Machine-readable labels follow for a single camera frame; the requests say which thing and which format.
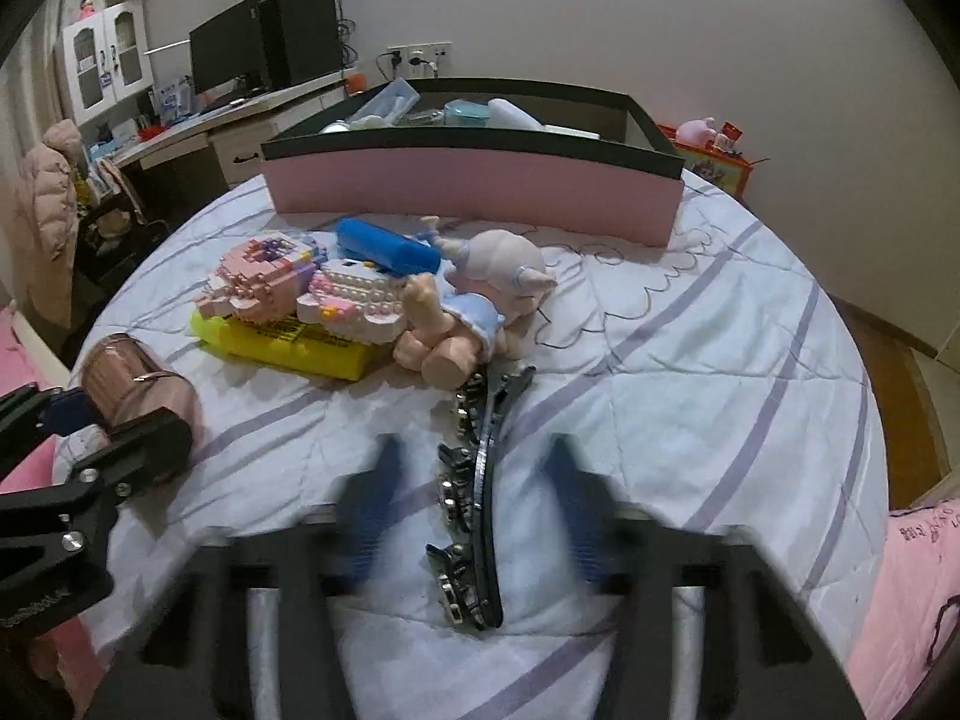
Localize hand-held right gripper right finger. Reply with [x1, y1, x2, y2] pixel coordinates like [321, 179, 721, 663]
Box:
[547, 435, 826, 691]

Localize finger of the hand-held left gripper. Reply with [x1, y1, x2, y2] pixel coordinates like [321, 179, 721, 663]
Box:
[0, 382, 106, 458]
[0, 405, 192, 541]

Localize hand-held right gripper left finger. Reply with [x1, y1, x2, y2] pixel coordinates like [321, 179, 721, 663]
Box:
[142, 435, 407, 691]

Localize rose gold tube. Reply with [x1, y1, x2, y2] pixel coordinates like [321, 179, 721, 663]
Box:
[79, 331, 197, 451]

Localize black hair clip card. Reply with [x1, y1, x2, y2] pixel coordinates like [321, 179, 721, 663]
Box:
[426, 364, 537, 631]

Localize yellow box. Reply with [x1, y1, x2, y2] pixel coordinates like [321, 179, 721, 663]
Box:
[190, 311, 383, 381]

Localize pink storage box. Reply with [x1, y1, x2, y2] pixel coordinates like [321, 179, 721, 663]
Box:
[260, 77, 685, 248]

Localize striped white tablecloth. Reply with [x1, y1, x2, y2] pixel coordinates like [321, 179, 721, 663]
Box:
[52, 165, 890, 720]

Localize black chair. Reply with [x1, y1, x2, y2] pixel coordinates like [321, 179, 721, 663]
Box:
[75, 157, 170, 278]

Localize pink padded jacket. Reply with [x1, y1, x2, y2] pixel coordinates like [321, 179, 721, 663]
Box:
[16, 118, 82, 331]

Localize pink white block figure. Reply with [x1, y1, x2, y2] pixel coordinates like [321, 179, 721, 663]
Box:
[193, 234, 410, 346]

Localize baby doll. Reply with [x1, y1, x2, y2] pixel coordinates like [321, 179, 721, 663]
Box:
[395, 216, 557, 391]

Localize white desk with drawers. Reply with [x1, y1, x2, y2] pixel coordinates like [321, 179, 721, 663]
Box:
[97, 71, 353, 188]

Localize pink blanket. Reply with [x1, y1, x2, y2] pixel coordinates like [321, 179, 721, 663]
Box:
[844, 499, 960, 720]

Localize white glass door cabinet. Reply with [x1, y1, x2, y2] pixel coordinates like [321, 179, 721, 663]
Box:
[60, 0, 155, 125]

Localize red printed crate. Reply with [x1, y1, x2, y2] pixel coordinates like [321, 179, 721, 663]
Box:
[656, 122, 758, 200]

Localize black computer monitor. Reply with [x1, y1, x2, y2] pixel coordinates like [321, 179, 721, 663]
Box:
[187, 0, 265, 95]

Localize white rounded container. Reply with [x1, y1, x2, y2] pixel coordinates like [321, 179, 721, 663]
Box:
[487, 97, 542, 128]

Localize clear tissue packet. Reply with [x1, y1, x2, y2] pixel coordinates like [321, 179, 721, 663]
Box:
[352, 82, 419, 128]

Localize black computer tower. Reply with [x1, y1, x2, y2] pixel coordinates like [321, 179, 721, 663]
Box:
[257, 0, 340, 89]

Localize white wall outlet strip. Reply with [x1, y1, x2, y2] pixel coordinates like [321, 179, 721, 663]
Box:
[386, 43, 453, 67]

